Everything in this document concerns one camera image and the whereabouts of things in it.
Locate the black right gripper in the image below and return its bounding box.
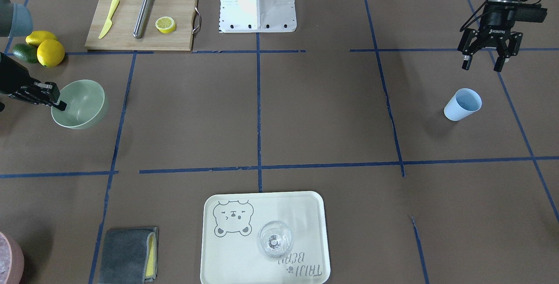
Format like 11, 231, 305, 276
0, 53, 67, 111

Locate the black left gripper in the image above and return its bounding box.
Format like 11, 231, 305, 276
457, 0, 522, 73

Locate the light green bowl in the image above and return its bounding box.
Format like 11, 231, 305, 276
51, 80, 109, 129

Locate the light blue plastic cup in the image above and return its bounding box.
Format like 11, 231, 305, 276
443, 88, 483, 121

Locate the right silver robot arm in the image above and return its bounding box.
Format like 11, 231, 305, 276
0, 0, 67, 111

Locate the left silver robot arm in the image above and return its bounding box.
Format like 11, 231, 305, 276
457, 0, 548, 72

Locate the pink bowl with ice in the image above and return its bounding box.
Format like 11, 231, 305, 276
0, 232, 25, 284

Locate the yellow lemon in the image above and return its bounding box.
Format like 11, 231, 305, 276
25, 30, 58, 47
37, 39, 66, 67

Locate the green lime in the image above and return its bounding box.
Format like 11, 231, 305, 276
12, 43, 39, 64

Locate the wooden cutting board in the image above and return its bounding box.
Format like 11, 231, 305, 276
84, 0, 202, 52

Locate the yellow plastic knife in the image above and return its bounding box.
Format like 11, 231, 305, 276
98, 0, 120, 39

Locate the half lemon slice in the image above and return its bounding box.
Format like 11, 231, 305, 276
155, 17, 176, 34

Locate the steel muddler stick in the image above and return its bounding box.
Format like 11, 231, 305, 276
132, 0, 153, 39

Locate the cream bear tray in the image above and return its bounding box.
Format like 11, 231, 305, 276
200, 191, 331, 284

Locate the clear wine glass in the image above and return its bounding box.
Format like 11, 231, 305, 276
257, 221, 293, 260

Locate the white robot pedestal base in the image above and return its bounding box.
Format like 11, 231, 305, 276
218, 0, 297, 33

